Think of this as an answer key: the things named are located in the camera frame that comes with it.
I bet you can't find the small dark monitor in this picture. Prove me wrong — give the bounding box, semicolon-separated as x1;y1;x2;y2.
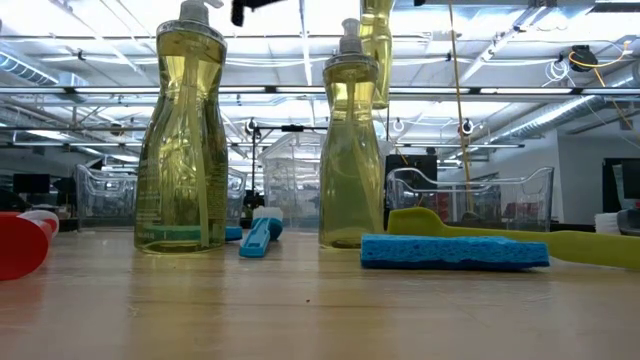
12;173;51;195

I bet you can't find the black rectangular screen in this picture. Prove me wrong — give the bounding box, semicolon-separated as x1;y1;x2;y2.
384;153;439;191

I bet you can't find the blue rectangular sponge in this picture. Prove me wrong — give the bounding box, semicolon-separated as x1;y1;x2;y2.
359;233;551;272
143;224;245;244

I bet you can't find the grey dish brush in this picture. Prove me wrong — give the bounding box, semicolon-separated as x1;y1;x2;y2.
593;208;640;237

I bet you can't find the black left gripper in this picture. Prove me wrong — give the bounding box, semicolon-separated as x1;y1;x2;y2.
230;0;286;28

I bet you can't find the black wall monitor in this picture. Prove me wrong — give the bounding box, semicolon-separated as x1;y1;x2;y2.
602;157;640;214

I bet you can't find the blue dish brush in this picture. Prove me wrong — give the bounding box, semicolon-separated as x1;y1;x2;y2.
238;205;285;259

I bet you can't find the black ceiling cable reel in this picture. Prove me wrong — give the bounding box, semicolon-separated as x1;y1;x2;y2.
568;44;599;74

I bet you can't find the yellow hanging cable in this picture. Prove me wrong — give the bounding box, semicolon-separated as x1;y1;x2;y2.
447;0;476;214

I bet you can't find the lime green dish brush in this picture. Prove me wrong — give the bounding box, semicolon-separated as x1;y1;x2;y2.
387;207;640;271

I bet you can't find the clear low plastic bin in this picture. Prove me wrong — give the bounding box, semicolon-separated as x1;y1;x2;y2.
385;166;555;234
74;163;247;231

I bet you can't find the red dish brush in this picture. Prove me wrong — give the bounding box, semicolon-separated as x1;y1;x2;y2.
0;209;61;282

